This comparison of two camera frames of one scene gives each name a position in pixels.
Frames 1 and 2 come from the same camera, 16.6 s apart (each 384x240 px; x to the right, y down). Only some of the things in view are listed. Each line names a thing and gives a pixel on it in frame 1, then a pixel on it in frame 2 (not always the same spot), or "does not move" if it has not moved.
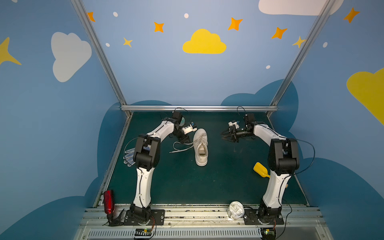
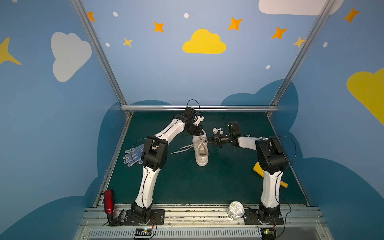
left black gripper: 183,136 → 196,129
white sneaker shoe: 200,145 does not move
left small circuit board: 144,232 does not move
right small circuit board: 268,233 does not move
